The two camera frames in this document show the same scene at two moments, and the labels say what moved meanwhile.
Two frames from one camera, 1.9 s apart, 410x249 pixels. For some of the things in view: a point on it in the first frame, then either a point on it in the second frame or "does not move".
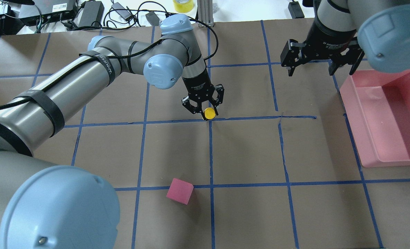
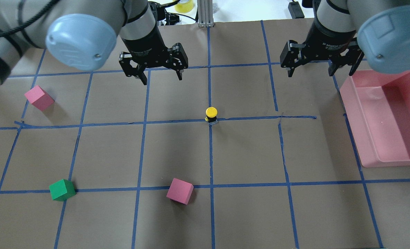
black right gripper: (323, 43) does not move
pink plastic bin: (386, 113) does not move
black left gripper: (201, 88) -> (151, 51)
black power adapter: (295, 9) does not move
